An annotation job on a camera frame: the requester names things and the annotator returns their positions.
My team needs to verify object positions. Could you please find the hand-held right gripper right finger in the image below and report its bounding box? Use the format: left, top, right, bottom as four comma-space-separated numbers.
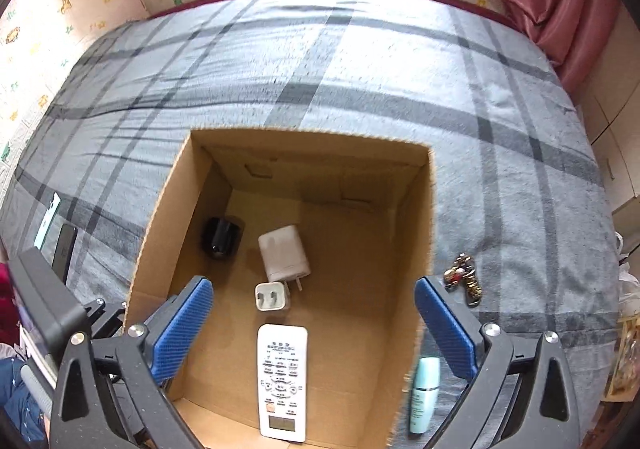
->
414, 276, 581, 449

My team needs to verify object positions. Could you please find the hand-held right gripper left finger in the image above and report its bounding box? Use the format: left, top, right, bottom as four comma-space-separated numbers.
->
50, 275, 215, 449

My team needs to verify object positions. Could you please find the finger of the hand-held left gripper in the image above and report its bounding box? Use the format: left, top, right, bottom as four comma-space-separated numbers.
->
84, 298, 128, 337

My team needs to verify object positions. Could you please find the metal keychain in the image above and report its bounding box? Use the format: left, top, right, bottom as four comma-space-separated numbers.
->
442, 253, 484, 308

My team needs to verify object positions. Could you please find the teal cosmetic bottle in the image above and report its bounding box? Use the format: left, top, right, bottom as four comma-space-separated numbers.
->
409, 356, 442, 435

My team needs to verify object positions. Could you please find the small white plug adapter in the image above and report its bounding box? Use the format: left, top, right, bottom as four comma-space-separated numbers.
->
254, 280, 291, 314

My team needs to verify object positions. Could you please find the black cylindrical object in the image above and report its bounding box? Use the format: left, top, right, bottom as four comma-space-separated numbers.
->
201, 216, 245, 260

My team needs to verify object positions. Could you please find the white remote control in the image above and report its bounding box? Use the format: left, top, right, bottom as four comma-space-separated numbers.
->
256, 324, 309, 443

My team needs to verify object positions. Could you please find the cardboard box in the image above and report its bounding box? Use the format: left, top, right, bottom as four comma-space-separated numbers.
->
124, 128, 436, 449

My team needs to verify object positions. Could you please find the large white charger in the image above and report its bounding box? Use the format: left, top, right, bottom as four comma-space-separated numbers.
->
258, 225, 314, 295

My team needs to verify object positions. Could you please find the black smartphone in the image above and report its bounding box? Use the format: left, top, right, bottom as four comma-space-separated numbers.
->
51, 224, 79, 283

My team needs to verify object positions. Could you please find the green smartphone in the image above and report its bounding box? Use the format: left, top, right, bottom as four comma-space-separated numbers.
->
34, 193, 62, 250

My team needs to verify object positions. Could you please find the blue clothing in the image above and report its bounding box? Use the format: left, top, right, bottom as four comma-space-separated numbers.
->
0, 356, 49, 448

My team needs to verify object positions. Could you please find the wooden shelf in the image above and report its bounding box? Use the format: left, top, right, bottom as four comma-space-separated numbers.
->
604, 300, 640, 406

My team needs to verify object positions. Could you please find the white plastic bag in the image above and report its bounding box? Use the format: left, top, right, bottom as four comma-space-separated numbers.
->
615, 231, 640, 301

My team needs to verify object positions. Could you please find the cream wardrobe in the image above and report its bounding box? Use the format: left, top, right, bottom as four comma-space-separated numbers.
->
575, 4, 640, 217

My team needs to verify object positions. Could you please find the grey plaid bed sheet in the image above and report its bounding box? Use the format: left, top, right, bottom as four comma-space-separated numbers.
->
0, 0, 621, 449

